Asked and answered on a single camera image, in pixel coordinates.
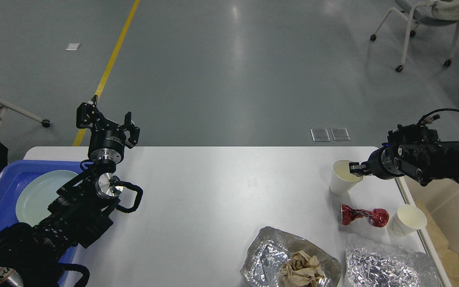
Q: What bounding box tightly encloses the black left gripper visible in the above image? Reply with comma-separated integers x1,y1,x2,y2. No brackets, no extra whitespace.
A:
75,95,140,164

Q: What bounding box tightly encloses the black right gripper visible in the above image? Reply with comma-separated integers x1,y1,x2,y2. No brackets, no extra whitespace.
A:
349,146,404,180

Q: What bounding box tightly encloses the white paper cup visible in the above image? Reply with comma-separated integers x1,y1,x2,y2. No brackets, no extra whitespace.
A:
390,204,428,236
329,160,364,196

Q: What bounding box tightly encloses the light green plate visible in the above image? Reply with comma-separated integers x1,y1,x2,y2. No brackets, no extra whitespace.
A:
15,170,78,226

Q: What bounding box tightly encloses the brown paper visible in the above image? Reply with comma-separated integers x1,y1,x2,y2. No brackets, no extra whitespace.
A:
278,250,326,287

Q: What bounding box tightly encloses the aluminium foil tray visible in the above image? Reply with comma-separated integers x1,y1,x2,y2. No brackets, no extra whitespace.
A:
240,226,342,287

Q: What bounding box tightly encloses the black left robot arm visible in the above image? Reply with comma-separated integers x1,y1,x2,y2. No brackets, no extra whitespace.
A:
0,96,143,287

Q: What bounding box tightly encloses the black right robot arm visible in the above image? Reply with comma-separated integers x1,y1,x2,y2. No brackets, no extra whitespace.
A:
348,109,459,187

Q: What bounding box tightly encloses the clear plastic piece on floor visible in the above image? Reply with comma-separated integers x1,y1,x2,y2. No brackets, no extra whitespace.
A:
330,128,351,142

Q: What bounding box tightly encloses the crushed red can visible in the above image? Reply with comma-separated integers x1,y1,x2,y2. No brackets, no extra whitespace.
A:
339,204,390,228

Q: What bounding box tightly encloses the white paper scrap on floor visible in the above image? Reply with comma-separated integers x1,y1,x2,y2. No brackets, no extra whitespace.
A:
65,43,81,51

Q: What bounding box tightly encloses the crumpled aluminium foil piece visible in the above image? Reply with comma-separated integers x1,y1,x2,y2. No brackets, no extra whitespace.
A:
343,233,441,287

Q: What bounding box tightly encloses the beige plastic bin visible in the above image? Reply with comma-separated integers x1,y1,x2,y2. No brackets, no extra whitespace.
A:
397,177,459,287

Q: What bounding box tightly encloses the white chair right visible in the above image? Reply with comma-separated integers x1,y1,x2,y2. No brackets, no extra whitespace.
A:
370,0,459,73

